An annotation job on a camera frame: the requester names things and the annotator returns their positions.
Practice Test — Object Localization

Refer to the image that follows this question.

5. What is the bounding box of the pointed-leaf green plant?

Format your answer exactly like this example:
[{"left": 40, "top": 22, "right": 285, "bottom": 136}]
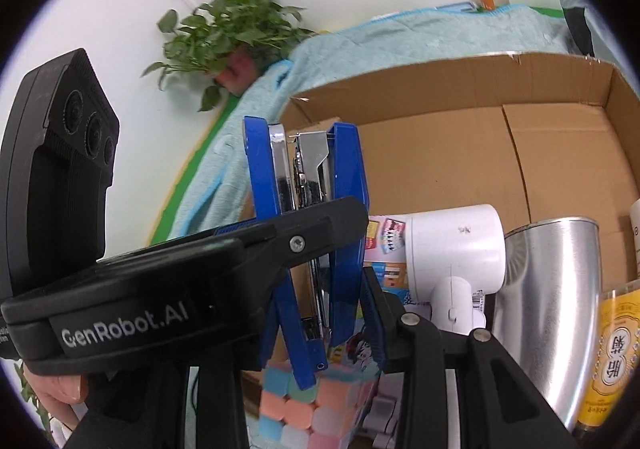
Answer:
[{"left": 14, "top": 361, "right": 57, "bottom": 436}]

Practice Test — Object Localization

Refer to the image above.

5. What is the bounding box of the person's left hand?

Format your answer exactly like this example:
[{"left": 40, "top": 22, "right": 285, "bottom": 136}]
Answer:
[{"left": 25, "top": 370, "right": 86, "bottom": 407}]

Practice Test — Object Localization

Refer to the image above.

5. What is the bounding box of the yellow label jar black lid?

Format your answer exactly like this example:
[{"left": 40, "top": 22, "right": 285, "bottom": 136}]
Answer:
[{"left": 572, "top": 279, "right": 640, "bottom": 435}]

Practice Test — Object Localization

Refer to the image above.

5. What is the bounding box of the colourful cartoon game box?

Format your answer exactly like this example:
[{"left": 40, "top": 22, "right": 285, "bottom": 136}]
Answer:
[{"left": 325, "top": 214, "right": 416, "bottom": 375}]

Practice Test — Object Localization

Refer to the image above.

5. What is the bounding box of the white plastic item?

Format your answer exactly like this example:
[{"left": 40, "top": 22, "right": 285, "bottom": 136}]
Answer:
[{"left": 357, "top": 391, "right": 401, "bottom": 449}]

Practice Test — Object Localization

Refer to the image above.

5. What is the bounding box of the brown cardboard box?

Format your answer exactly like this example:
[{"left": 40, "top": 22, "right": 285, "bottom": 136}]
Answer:
[{"left": 240, "top": 52, "right": 640, "bottom": 430}]

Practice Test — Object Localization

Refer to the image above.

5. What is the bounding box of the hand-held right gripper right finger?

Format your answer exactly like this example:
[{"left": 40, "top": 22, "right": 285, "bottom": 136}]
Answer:
[{"left": 361, "top": 268, "right": 581, "bottom": 449}]

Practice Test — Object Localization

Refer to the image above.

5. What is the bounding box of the white hair dryer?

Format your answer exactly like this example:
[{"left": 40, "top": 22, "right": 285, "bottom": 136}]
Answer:
[{"left": 404, "top": 203, "right": 507, "bottom": 336}]

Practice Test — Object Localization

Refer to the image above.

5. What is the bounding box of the bushy potted plant red pot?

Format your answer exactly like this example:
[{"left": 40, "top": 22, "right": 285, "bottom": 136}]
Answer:
[{"left": 141, "top": 0, "right": 318, "bottom": 112}]

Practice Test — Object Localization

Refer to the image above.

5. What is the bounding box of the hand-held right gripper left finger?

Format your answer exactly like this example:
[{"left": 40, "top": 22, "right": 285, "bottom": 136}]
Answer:
[{"left": 190, "top": 299, "right": 282, "bottom": 449}]

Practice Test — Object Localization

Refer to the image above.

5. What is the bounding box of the pastel puzzle cube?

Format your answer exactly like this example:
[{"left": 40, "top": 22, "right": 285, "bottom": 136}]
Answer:
[{"left": 259, "top": 361, "right": 381, "bottom": 449}]

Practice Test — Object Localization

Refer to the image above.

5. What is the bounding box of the silver metal can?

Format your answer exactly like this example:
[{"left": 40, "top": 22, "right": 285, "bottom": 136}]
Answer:
[{"left": 492, "top": 216, "right": 601, "bottom": 435}]

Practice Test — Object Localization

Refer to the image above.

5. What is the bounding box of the white plastic tube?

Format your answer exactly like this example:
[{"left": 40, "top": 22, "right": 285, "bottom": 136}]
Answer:
[{"left": 629, "top": 198, "right": 640, "bottom": 277}]

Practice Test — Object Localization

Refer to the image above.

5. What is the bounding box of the blue metal stapler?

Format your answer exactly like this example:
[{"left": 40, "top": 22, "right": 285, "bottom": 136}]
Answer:
[{"left": 243, "top": 116, "right": 372, "bottom": 392}]

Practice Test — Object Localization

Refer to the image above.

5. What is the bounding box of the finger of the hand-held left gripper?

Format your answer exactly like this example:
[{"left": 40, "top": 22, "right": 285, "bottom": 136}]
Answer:
[{"left": 212, "top": 196, "right": 372, "bottom": 346}]

